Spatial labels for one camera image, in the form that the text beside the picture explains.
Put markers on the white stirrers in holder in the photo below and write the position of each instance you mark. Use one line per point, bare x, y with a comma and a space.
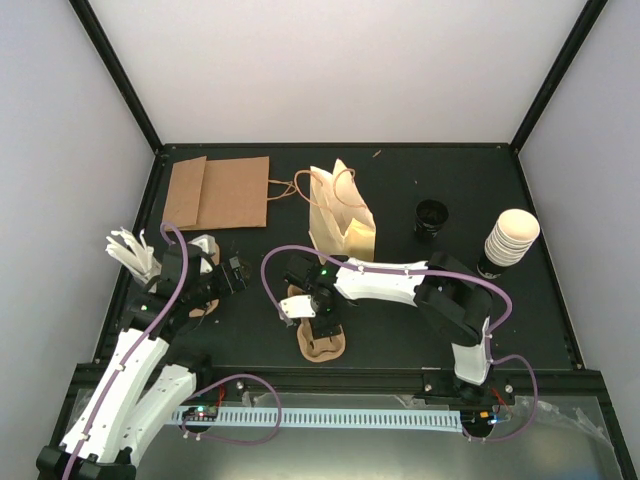
133, 253

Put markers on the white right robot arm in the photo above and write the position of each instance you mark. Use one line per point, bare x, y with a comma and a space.
459, 306

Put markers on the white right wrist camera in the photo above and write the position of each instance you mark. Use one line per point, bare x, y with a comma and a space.
295, 308

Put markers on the cream paper bag with handles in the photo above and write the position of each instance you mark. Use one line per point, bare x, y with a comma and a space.
340, 222

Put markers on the flat brown paper bag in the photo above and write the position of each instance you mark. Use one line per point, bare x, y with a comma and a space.
183, 197

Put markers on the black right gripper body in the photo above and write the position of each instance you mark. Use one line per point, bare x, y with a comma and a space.
324, 326

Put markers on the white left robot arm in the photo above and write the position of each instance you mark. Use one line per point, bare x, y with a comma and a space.
145, 381

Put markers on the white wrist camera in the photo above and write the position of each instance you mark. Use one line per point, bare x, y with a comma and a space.
295, 308
210, 248

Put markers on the stack of white paper cups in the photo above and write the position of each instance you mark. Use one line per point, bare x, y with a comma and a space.
513, 234

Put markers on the brown paper bag with handles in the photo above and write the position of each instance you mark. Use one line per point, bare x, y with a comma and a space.
234, 194

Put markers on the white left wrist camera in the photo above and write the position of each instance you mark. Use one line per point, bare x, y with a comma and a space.
210, 248

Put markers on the black coffee cup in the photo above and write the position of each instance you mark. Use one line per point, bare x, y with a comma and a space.
430, 217

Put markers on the white slotted cable duct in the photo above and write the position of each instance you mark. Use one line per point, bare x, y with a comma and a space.
319, 418

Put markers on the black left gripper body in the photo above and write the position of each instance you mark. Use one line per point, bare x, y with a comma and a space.
224, 287

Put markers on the brown cardboard cup carrier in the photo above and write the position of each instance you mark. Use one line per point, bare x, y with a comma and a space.
322, 349

